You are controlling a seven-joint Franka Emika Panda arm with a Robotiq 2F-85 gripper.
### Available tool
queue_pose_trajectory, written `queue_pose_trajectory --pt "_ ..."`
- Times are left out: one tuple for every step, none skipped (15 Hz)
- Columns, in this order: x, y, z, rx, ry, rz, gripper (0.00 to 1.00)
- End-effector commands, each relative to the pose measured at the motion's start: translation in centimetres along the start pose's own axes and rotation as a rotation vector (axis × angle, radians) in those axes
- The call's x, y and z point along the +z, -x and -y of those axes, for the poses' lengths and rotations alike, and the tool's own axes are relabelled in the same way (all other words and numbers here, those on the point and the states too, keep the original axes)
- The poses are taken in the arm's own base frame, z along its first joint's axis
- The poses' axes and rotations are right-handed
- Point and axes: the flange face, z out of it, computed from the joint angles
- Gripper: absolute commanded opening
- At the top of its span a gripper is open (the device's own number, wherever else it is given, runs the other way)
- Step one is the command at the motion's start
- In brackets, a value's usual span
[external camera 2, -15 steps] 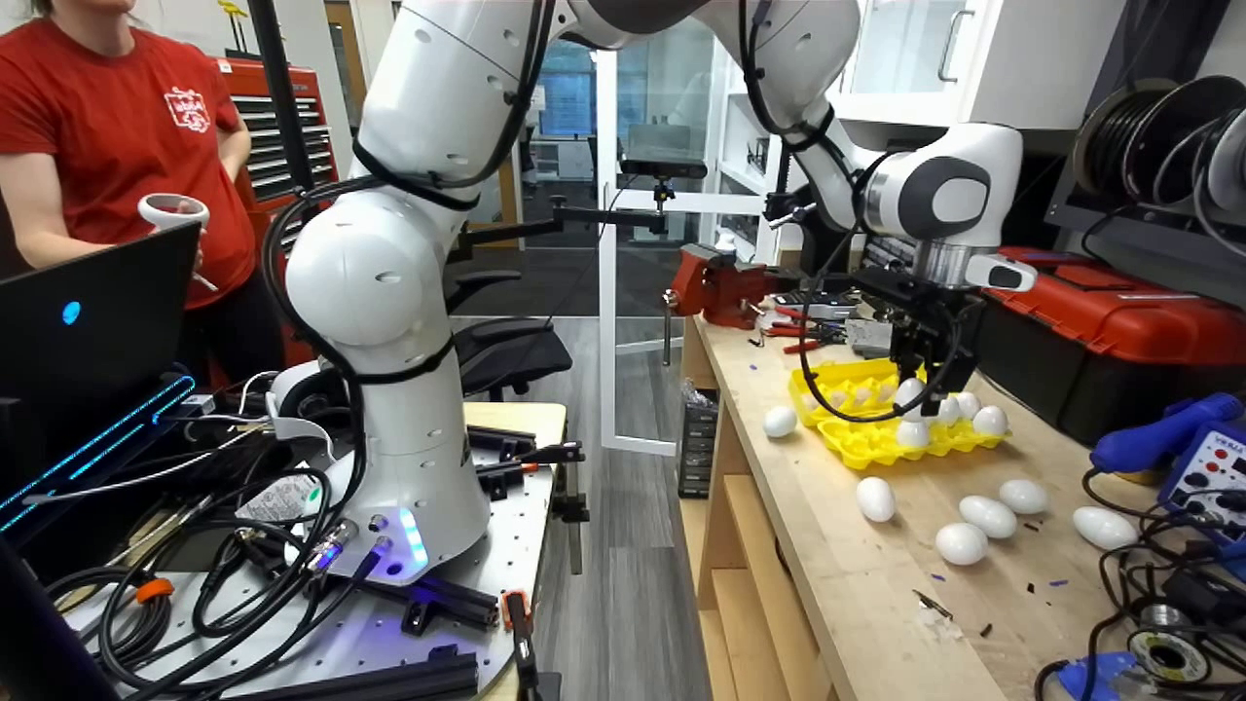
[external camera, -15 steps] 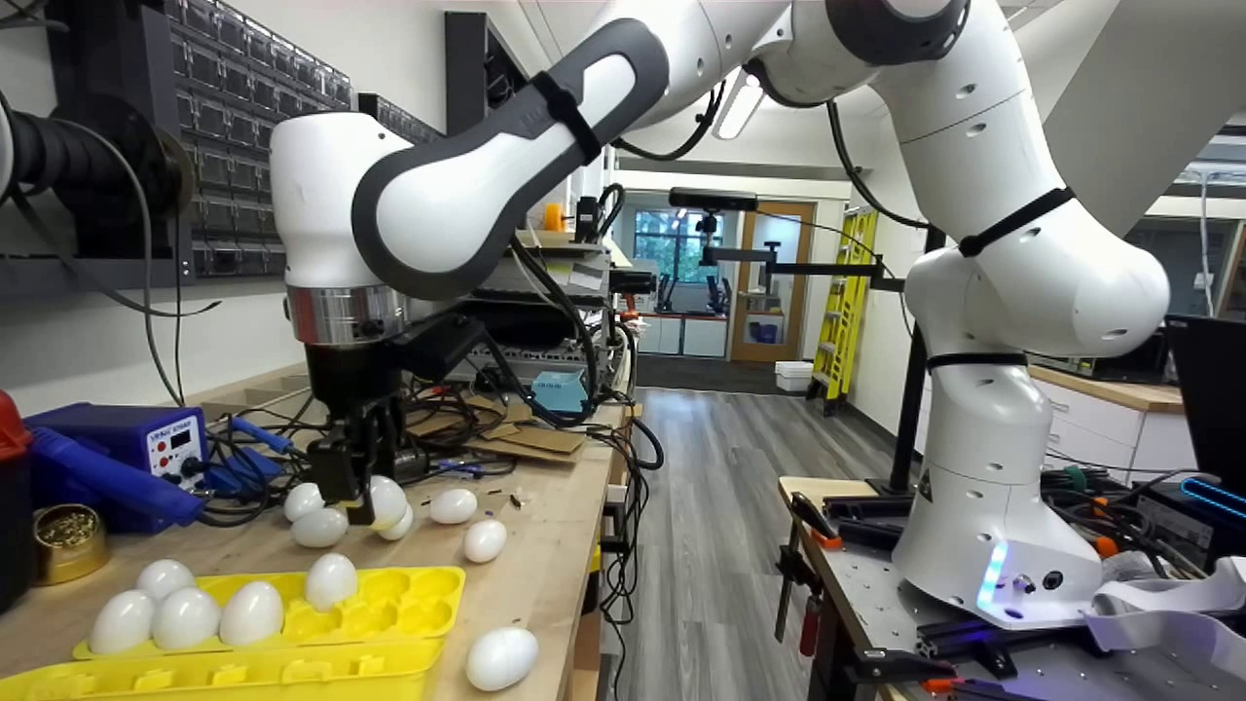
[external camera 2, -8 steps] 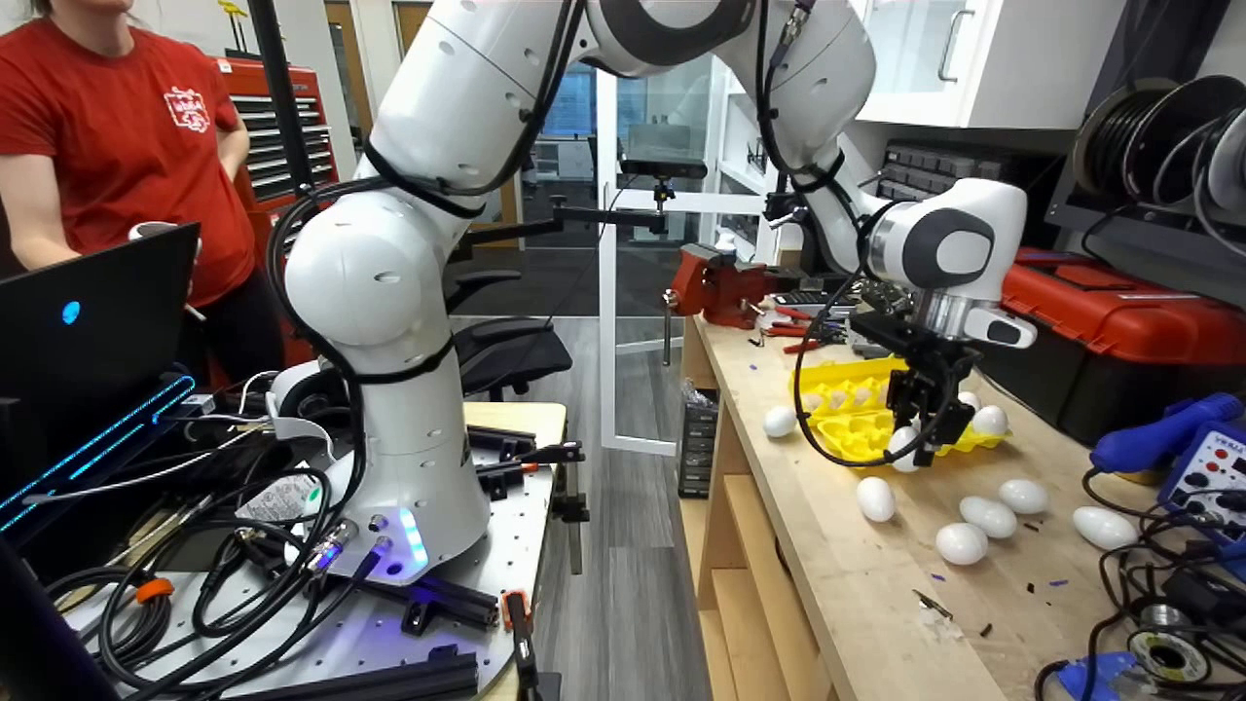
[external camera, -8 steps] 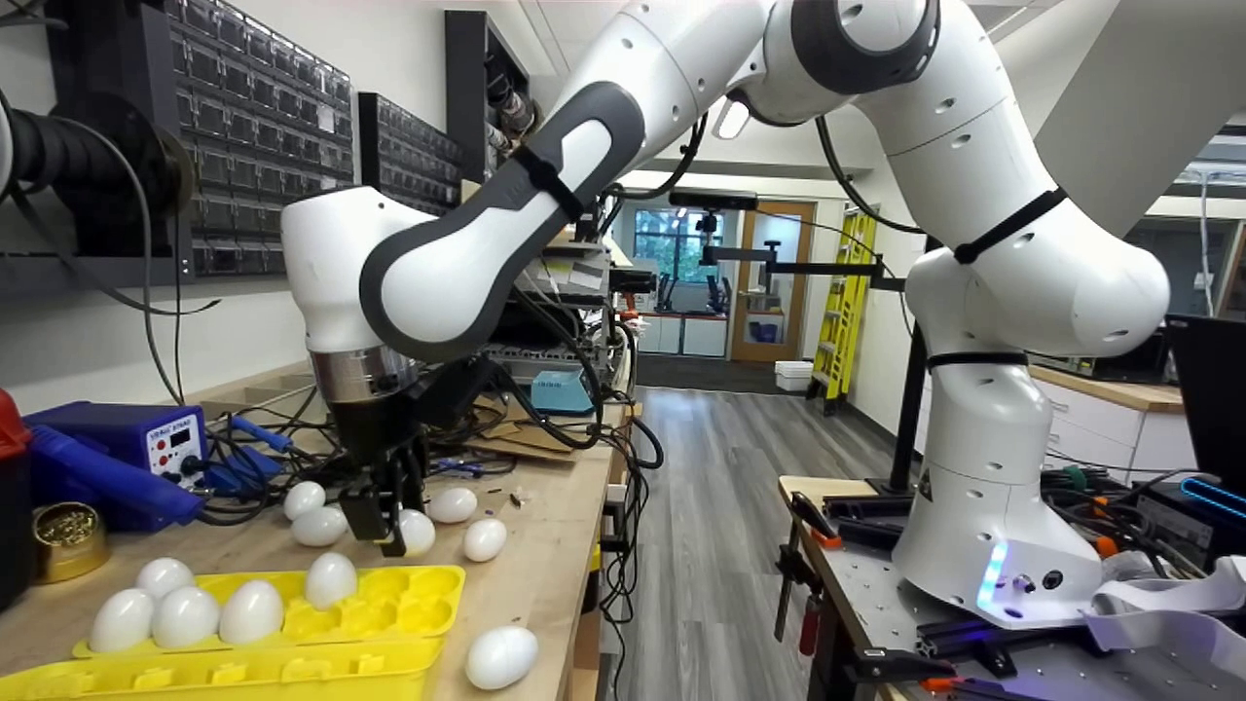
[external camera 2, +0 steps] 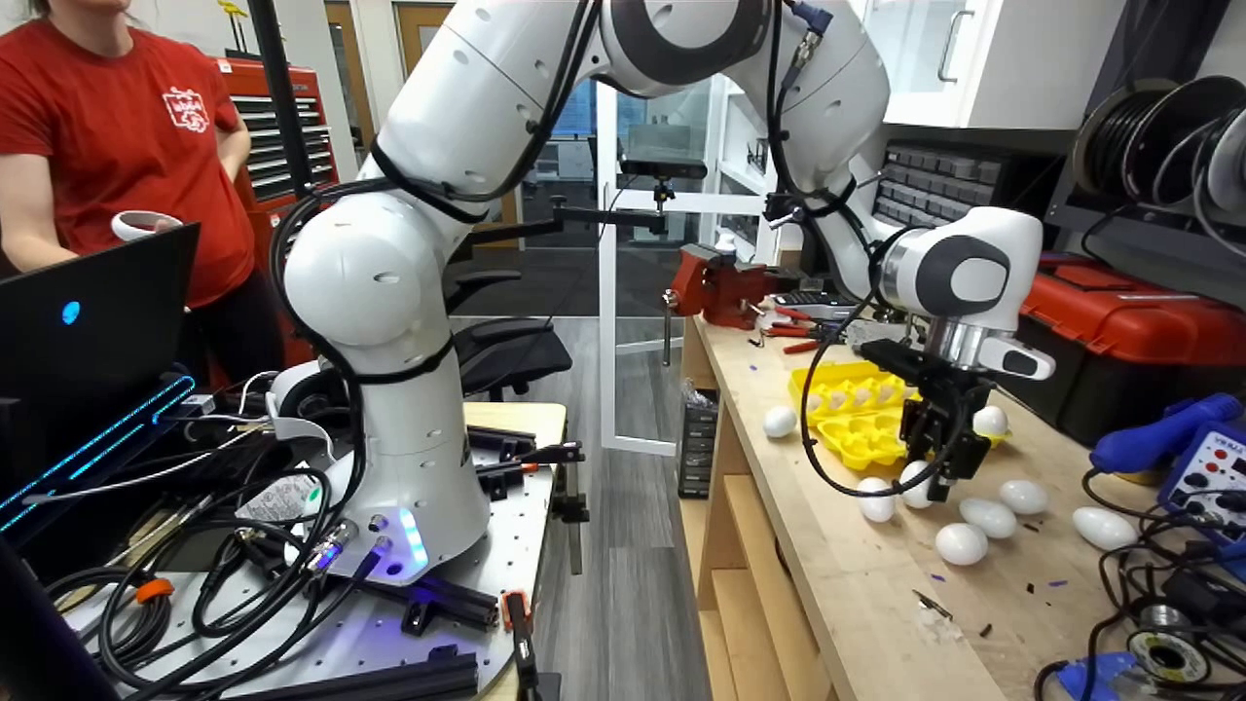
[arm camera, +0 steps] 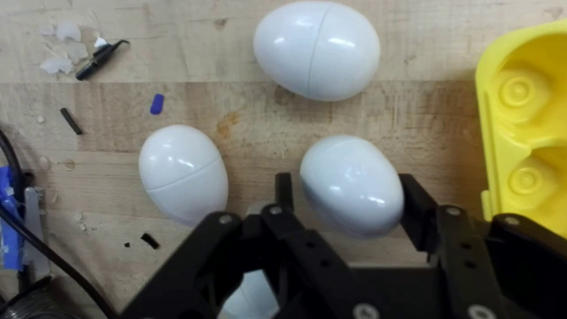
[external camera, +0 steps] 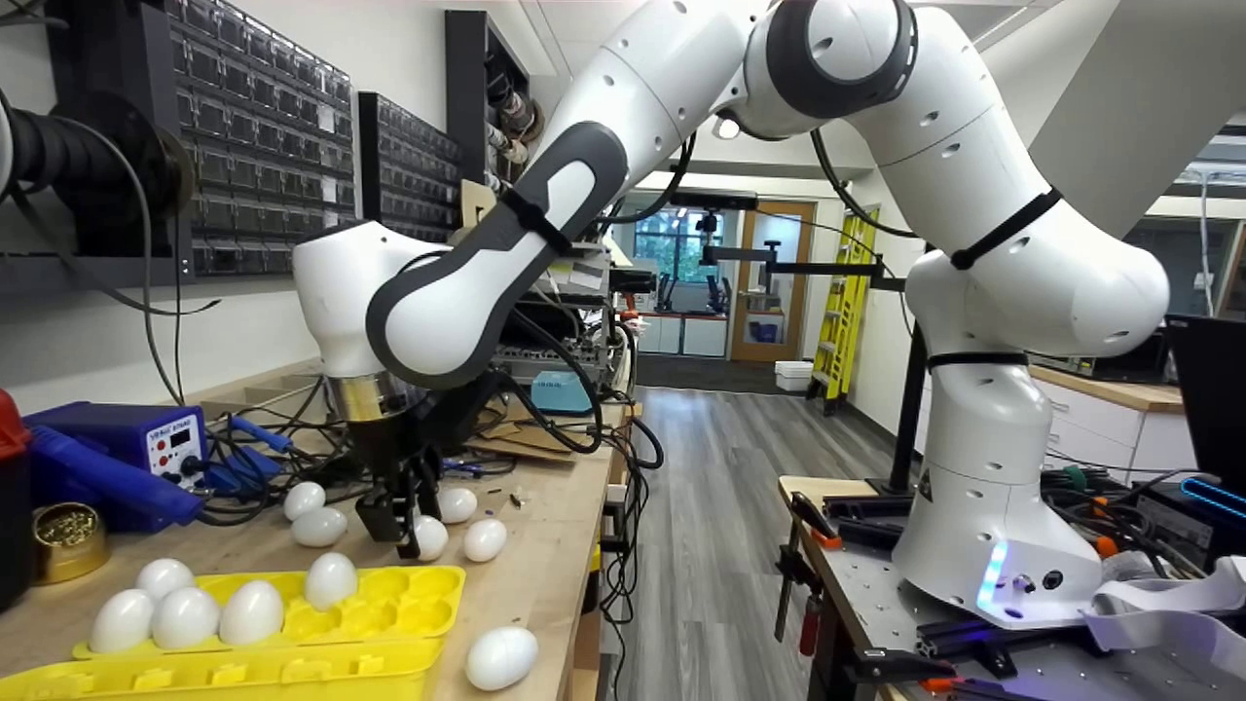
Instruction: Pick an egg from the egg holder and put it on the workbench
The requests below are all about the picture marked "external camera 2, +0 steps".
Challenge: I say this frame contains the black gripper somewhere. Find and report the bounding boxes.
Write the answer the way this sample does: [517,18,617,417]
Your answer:
[859,339,987,501]

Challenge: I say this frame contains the white egg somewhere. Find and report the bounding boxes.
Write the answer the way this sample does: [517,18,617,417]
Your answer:
[998,480,1046,518]
[857,480,896,526]
[1072,505,1138,554]
[761,405,798,440]
[956,499,1014,540]
[896,460,935,509]
[935,521,987,569]
[972,405,1008,440]

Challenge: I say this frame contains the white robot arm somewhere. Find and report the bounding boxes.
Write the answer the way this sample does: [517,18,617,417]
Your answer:
[280,0,1053,588]

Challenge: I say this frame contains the white egg on bench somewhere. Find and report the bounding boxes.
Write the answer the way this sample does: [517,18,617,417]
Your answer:
[1072,505,1138,554]
[857,480,896,526]
[956,499,1014,540]
[998,480,1046,518]
[935,521,987,569]

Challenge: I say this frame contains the white egg in holder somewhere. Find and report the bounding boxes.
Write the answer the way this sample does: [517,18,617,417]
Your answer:
[972,405,1008,440]

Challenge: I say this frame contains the yellow plastic egg holder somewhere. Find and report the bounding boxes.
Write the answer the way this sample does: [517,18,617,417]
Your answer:
[785,357,915,476]

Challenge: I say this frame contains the red black toolbox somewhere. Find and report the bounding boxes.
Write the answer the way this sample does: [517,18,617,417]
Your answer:
[1008,258,1246,443]

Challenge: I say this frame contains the blue soldering station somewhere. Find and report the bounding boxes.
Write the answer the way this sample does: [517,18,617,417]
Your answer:
[1091,393,1246,544]

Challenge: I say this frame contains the red bench vise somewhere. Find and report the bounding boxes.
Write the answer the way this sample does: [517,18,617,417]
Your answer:
[660,247,770,328]

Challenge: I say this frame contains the black office chair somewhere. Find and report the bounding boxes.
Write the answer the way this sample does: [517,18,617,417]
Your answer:
[438,265,577,405]

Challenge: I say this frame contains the red tool chest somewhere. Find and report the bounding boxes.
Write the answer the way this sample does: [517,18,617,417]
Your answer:
[221,58,337,201]

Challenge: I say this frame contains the black laptop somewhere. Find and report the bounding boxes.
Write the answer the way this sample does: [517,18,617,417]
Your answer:
[0,222,207,440]

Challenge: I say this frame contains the person in red shirt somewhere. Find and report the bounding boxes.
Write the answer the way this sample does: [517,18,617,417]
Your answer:
[0,0,285,382]

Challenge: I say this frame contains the tangled black cables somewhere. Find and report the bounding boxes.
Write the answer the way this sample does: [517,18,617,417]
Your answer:
[1031,462,1246,701]

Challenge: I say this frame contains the white wall cabinet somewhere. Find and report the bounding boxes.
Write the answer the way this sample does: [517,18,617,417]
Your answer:
[852,0,1126,131]

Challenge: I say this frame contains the black cable spools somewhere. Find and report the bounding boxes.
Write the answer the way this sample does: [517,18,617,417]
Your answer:
[1072,73,1246,205]

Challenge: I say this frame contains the black camera stand pole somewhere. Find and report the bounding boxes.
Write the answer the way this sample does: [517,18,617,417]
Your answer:
[250,0,315,199]

